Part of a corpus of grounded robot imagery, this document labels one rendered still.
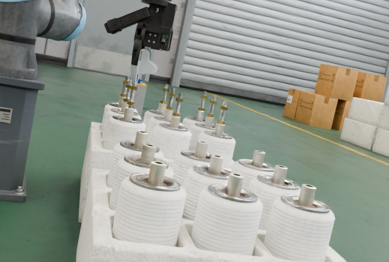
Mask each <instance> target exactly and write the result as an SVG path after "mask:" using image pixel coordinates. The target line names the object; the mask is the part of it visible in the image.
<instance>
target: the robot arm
mask: <svg viewBox="0 0 389 262"><path fill-rule="evenodd" d="M170 1H172V0H141V2H142V3H145V4H148V5H149V7H144V8H142V9H139V10H136V11H134V12H132V13H129V14H127V15H125V16H122V17H119V18H114V19H110V20H108V21H107V23H105V24H104V26H105V29H106V31H107V33H110V34H117V33H119V32H120V31H122V29H124V28H127V27H129V26H132V25H134V24H137V23H138V25H137V27H136V30H135V35H134V46H133V53H132V59H131V72H130V78H131V82H132V84H133V86H135V84H136V82H138V78H139V75H144V74H153V73H156V72H157V71H158V66H157V65H156V64H155V63H154V62H153V61H152V60H151V58H152V52H151V51H150V50H149V49H146V47H151V49H155V50H161V51H162V50H164V51H170V46H171V40H172V37H173V31H174V30H173V23H174V17H175V12H176V11H177V5H176V4H173V3H170ZM157 8H159V11H158V12H156V11H157ZM85 24H86V11H85V8H84V7H83V6H82V4H81V3H80V2H78V0H0V76H5V77H9V78H17V79H29V80H35V79H37V75H38V67H37V63H36V55H35V41H36V37H40V38H47V39H52V40H55V41H61V40H62V41H69V40H73V39H75V38H76V37H77V36H78V35H79V34H80V32H82V30H83V29H84V27H85Z"/></svg>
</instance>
